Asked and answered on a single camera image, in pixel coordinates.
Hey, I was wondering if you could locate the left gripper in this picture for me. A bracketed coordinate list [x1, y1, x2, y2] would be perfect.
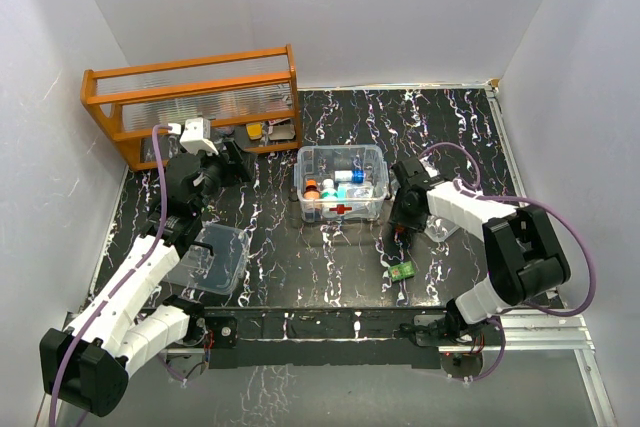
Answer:
[190, 139, 255, 216]

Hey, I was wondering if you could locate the clear divider tray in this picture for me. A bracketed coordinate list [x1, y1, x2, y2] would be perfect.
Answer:
[424, 216, 459, 243]

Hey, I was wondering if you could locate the blue white spray can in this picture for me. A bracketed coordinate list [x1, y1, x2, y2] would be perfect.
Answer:
[333, 170, 365, 184]

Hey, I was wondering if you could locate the clear first aid box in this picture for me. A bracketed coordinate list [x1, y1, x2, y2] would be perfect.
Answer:
[293, 144, 389, 223]

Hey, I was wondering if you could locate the brown bottle orange cap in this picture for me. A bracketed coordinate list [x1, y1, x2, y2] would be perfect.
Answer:
[303, 179, 321, 200]

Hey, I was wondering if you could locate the white bottle green band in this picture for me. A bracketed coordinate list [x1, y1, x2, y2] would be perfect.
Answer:
[321, 178, 338, 199]

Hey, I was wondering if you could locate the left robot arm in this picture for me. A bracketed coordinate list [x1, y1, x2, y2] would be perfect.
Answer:
[39, 140, 254, 425]

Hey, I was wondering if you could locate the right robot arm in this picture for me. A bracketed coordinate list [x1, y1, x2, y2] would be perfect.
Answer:
[390, 157, 571, 344]

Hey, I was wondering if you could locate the green small packet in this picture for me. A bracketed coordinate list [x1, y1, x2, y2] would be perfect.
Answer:
[388, 261, 416, 282]

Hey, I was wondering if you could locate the yellow item on shelf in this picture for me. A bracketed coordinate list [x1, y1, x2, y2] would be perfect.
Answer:
[246, 123, 263, 140]

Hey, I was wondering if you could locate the cardboard box on shelf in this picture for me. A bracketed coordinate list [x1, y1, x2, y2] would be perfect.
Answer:
[266, 119, 296, 142]

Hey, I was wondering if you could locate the orange wooden shelf rack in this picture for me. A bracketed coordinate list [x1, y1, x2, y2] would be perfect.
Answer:
[80, 45, 303, 171]

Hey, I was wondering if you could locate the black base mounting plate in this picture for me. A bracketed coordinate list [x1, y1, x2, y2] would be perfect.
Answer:
[202, 306, 506, 371]

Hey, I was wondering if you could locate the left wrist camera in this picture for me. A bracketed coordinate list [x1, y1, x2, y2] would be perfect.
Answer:
[179, 117, 218, 155]

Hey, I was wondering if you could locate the clear box lid with handle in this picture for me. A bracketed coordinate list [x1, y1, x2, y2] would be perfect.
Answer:
[164, 223, 250, 296]

